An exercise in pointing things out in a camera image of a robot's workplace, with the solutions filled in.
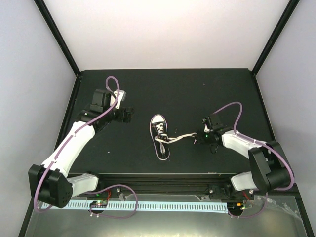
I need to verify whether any white shoelace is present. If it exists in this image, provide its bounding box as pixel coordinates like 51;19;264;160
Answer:
151;122;197;155

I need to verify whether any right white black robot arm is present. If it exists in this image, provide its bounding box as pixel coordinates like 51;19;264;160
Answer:
195;128;294;199

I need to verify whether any left small circuit board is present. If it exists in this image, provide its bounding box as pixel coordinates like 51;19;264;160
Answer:
89;200;108;208

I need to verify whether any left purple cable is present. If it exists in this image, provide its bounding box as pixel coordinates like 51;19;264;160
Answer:
33;76;138;220

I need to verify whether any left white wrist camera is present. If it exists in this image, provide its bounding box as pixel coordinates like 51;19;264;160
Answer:
110;90;126;109

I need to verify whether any black white sneaker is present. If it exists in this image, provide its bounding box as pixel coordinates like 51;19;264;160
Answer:
149;114;170;161

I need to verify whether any small circuit board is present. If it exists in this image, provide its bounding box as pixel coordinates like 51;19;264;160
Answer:
232;202;252;211
89;200;108;208

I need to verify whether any black frame post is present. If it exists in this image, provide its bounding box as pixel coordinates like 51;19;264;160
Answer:
250;0;301;75
33;0;82;77

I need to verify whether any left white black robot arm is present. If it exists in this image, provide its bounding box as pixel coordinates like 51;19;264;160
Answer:
28;89;133;208

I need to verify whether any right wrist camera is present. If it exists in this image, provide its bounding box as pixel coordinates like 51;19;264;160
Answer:
202;114;224;133

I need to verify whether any left black frame post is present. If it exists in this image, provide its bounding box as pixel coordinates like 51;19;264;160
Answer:
33;0;82;77

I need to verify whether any right black frame post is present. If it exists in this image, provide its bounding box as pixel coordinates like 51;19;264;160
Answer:
250;0;301;75

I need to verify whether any light blue slotted cable duct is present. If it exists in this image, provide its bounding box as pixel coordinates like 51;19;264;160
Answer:
37;199;229;214

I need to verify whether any black table mat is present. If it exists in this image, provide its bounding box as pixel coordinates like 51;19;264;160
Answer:
70;69;274;174

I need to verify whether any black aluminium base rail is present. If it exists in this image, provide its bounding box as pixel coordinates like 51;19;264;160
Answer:
93;173;253;201

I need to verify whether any right small circuit board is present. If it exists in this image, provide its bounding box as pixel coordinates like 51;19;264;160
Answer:
232;202;252;211

